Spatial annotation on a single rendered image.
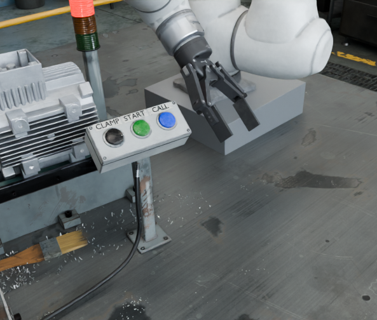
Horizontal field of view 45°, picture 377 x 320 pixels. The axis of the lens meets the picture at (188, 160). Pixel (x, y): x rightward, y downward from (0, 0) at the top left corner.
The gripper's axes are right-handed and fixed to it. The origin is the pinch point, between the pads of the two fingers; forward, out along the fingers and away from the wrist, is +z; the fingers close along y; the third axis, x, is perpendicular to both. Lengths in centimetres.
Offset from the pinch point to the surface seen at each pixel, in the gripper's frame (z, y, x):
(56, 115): -18.8, -24.1, 19.2
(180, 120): -5.3, -16.6, 0.8
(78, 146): -12.6, -20.3, 21.9
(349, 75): -16, 291, 36
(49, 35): -214, 258, 251
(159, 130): -5.2, -20.6, 3.0
